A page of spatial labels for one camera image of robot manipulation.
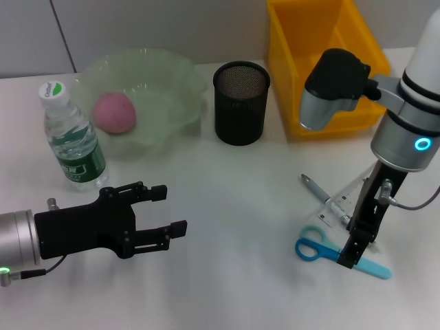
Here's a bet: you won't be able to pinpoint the pink peach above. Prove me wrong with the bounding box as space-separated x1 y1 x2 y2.
92 91 137 135

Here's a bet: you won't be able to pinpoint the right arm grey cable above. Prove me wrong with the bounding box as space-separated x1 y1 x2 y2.
376 178 440 211

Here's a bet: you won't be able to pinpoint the grey clear ballpoint pen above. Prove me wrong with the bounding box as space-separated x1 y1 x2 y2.
300 173 357 228

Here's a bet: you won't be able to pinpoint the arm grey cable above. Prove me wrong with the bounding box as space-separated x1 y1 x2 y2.
10 256 66 278
376 178 440 211

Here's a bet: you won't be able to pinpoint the blue scissors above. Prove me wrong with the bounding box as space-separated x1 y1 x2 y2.
294 225 393 281

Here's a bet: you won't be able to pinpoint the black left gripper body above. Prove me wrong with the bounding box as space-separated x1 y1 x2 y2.
34 187 138 259

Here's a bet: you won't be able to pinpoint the translucent green fruit bowl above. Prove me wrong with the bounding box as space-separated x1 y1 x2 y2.
70 47 210 152

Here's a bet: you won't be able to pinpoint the clear plastic ruler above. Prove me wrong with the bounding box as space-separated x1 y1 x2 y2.
315 171 371 230

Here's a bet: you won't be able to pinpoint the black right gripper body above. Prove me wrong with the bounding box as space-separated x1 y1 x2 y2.
346 160 410 241

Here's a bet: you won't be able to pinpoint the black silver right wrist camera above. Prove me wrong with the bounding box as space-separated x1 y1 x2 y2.
298 47 382 131

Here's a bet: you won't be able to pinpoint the black mesh pen holder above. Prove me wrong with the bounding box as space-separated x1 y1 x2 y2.
212 60 272 146

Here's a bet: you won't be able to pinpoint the yellow plastic bin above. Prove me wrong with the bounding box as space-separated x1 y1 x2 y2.
267 0 391 139

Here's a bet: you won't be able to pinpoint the left arm grey cable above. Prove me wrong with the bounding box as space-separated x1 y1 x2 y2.
10 256 66 278

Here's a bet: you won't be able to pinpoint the clear green-label water bottle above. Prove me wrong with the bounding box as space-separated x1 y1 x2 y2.
38 80 110 193

